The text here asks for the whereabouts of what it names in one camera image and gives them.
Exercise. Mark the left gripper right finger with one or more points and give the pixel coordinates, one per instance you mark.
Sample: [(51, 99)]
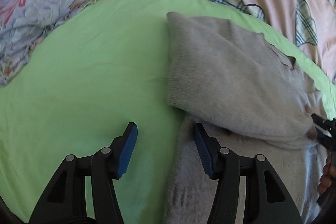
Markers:
[(267, 200)]

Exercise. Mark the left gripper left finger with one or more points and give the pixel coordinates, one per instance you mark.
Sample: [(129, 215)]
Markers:
[(81, 189)]

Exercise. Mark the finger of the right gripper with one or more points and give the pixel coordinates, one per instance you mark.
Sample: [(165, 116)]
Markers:
[(327, 140), (325, 124)]

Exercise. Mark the grey brown knit sweater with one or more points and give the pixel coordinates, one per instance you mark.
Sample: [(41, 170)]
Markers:
[(251, 97)]

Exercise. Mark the person's right hand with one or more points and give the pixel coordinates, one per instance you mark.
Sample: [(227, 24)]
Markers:
[(327, 176)]

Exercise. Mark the green bed sheet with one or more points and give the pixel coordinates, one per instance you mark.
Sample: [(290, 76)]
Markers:
[(104, 68)]

